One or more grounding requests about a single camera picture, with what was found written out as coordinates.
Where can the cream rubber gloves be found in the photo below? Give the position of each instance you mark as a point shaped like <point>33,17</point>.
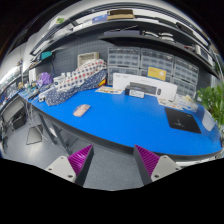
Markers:
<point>186,98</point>

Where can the cluttered side workbench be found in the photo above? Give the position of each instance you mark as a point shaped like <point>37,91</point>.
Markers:
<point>15,100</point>

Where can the dark wall shelf unit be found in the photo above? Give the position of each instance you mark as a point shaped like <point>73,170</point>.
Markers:
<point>133,33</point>

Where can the yellow card box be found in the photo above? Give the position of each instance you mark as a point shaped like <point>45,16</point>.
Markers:
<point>156,73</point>

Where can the grey small-parts drawer cabinet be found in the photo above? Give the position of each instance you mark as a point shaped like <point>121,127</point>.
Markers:
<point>185,87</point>
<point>120,71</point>
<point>156,59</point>
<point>143,73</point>
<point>186,70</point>
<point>123,57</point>

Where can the black mouse pad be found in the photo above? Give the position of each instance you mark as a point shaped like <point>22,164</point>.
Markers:
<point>181,120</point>

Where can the purple soft object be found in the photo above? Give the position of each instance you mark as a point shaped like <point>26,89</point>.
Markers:
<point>44,79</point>

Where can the navy white-dotted cloth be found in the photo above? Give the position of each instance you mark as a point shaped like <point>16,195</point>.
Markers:
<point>63,95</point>

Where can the green potted plant white pot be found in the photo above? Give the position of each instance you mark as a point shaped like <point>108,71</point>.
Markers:
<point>211,98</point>

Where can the white red-blue dotted cloth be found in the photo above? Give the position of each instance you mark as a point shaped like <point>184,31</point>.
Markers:
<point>86,71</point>

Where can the dark metal table leg frame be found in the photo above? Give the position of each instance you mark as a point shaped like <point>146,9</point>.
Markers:
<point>58,133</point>

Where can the white blue glove box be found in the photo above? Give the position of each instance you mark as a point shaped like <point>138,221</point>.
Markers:
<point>190,105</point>

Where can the teal plastic bin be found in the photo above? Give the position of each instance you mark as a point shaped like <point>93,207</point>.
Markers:
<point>46,55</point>

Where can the pink transparent computer mouse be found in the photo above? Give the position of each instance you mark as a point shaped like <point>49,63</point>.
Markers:
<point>81,110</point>

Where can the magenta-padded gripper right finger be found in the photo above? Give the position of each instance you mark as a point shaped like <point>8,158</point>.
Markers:
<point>163,165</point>

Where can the white keyboard packaging box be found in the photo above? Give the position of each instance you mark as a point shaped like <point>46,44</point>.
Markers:
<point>146,80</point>

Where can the beige plastic crate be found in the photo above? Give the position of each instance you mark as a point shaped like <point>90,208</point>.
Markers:
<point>87,57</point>

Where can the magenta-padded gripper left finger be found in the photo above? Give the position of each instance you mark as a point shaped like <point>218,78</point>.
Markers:
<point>61,165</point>

